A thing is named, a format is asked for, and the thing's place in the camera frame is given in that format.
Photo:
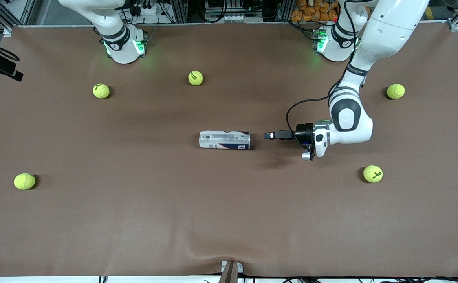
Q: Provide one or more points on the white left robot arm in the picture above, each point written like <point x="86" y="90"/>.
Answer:
<point x="390" y="27"/>

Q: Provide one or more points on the green-lit control box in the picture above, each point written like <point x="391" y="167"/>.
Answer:
<point x="139" y="46"/>
<point x="318" y="41"/>

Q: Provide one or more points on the aluminium frame post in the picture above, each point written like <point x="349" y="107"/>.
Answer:
<point x="180" y="10"/>
<point x="286" y="10"/>

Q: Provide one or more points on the white tennis ball can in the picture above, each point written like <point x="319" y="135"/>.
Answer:
<point x="221" y="140"/>

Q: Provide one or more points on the brown camera post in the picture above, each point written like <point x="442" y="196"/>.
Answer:
<point x="229" y="275"/>

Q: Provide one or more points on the brown table mat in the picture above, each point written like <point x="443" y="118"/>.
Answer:
<point x="134" y="216"/>

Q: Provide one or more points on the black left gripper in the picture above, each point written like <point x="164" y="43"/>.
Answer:
<point x="303" y="134"/>

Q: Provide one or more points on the grey metal bracket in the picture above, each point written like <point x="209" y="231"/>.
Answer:
<point x="240" y="268"/>

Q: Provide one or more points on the bag of orange items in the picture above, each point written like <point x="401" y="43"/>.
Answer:
<point x="311" y="10"/>

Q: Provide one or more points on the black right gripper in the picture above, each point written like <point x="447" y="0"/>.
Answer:
<point x="0" y="63"/>

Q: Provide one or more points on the yellow-green tennis ball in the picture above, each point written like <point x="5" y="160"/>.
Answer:
<point x="101" y="90"/>
<point x="195" y="78"/>
<point x="395" y="91"/>
<point x="24" y="181"/>
<point x="372" y="173"/>

